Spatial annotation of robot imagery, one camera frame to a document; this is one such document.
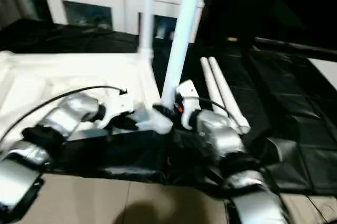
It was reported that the white plastic table leg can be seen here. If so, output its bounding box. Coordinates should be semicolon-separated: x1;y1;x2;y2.
160;0;206;112
200;57;233;115
137;0;156;65
209;57;251;135

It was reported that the white plastic table top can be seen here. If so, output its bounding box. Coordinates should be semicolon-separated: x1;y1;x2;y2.
0;50;174;147

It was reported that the black work mat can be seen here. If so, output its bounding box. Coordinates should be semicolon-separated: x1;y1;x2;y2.
0;18;337;197

